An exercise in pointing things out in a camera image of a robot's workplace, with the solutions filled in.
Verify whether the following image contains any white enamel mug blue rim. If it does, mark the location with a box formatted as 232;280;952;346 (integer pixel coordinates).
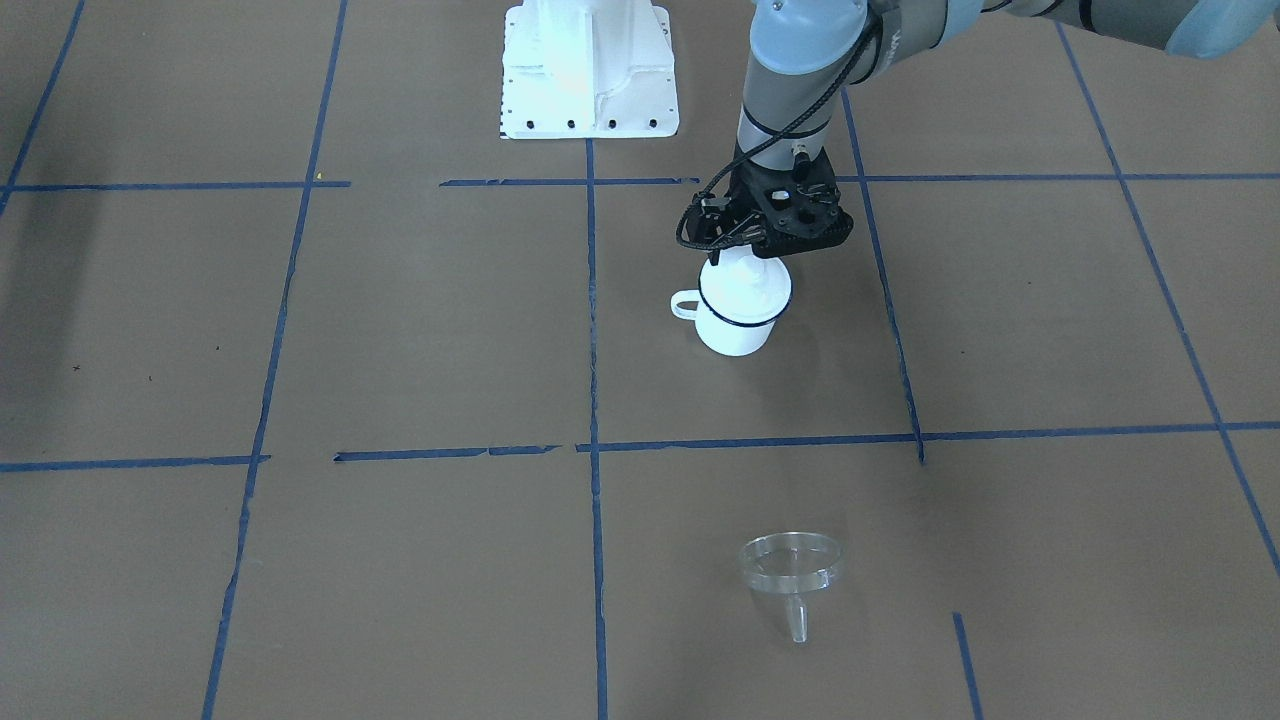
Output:
669;287;792;357

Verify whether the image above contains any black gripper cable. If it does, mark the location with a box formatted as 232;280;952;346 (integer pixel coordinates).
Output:
675;20;881;251

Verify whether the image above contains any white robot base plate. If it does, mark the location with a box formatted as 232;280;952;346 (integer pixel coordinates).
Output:
499;1;680;140

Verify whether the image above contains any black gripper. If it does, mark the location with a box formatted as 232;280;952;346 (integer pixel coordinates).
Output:
695;155;796;263

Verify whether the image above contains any white ceramic lid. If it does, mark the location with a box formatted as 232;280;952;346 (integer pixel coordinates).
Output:
698;246;794;327

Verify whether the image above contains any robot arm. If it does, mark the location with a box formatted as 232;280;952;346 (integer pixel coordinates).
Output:
675;1;1277;259

